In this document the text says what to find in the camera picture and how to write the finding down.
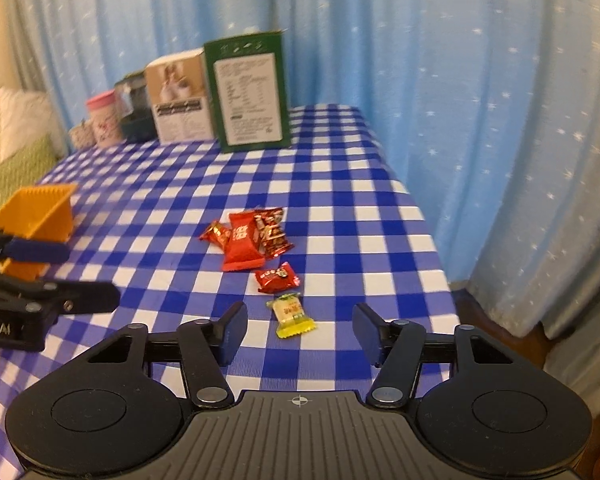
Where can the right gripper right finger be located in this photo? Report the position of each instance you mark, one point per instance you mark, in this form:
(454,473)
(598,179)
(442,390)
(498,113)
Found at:
(468,406)

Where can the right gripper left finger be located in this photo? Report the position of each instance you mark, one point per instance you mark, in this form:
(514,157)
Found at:
(126,400)

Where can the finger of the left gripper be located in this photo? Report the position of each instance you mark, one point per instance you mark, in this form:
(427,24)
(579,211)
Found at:
(23,250)
(74,297)

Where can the small red gold candy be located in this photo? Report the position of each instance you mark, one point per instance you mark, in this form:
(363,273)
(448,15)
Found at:
(216,233)

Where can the large red candy packet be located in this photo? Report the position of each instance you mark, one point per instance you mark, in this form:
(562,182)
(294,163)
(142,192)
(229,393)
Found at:
(242,251)

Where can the yellow candy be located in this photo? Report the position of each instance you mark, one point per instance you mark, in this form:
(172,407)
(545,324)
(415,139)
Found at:
(292,319)

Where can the dark red printed snack packet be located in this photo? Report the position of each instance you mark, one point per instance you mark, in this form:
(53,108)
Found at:
(273,239)

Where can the orange plastic tray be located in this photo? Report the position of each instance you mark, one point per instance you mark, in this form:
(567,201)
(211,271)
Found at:
(41,212)

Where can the green sofa cushion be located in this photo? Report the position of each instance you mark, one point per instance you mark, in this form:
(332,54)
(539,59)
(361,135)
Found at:
(26,167)

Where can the grey lace-trimmed cover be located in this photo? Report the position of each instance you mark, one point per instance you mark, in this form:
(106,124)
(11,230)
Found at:
(575,360)

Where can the white pillow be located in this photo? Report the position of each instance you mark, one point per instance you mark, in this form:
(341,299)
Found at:
(25,116)

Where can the small patterned ceramic cup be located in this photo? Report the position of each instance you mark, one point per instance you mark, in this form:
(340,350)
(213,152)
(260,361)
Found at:
(82,135)

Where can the pink cartoon tumbler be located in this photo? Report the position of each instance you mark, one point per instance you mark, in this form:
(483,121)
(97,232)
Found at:
(104,119)

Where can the dark green glass humidifier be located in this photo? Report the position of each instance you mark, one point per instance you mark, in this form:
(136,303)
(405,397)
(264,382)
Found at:
(134,109)

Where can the white beige product box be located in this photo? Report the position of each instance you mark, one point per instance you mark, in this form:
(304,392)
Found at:
(176,86)

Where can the blue white checkered tablecloth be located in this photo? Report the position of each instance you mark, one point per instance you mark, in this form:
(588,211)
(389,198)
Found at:
(300,235)

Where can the green carton box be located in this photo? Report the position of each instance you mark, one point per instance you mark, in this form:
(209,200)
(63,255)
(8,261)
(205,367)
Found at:
(247,90)

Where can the blue star curtain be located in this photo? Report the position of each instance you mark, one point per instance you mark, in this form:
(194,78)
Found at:
(488,111)

